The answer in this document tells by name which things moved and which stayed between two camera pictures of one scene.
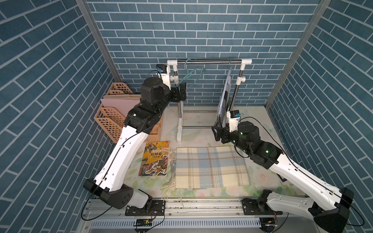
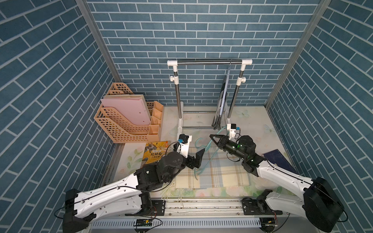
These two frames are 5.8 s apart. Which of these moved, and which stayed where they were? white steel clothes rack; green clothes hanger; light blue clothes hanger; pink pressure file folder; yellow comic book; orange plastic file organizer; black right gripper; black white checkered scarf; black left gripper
Moved: black white checkered scarf; green clothes hanger; black right gripper; black left gripper
Stayed: orange plastic file organizer; light blue clothes hanger; pink pressure file folder; white steel clothes rack; yellow comic book
